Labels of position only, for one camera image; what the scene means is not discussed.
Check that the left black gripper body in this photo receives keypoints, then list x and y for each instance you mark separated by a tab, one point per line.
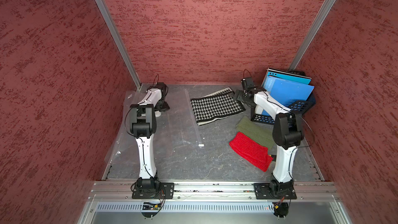
161	105

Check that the red knit scarf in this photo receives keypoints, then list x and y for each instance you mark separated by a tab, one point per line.
251	151

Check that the black mesh file basket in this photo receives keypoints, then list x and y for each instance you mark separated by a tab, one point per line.
301	106

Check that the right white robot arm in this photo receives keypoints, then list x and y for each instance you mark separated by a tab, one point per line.
287	135

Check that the left aluminium corner post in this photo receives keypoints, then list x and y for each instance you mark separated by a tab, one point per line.
101	4

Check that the blue folder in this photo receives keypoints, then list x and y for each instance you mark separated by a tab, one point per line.
286	92

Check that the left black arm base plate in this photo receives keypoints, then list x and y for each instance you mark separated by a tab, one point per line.
158	191

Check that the olive green knit scarf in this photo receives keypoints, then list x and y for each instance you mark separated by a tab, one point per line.
260	135

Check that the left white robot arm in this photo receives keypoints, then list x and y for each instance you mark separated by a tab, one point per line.
141	123

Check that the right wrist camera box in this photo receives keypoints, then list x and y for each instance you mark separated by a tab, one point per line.
248	84

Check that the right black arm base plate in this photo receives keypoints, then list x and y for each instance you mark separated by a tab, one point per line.
263	192

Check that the aluminium front rail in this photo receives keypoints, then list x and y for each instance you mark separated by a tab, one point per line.
224	191

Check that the right aluminium corner post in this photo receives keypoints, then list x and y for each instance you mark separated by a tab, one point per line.
312	31

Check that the aluminium corner post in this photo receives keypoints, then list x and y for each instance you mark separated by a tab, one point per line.
312	31
101	4

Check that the houndstooth black white scarf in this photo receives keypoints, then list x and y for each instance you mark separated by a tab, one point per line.
216	106

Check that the teal notebook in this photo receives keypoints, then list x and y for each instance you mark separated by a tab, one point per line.
293	76

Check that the clear plastic vacuum bag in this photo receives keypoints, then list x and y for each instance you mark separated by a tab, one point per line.
176	144

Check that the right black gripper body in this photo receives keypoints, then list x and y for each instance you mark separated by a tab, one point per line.
241	96

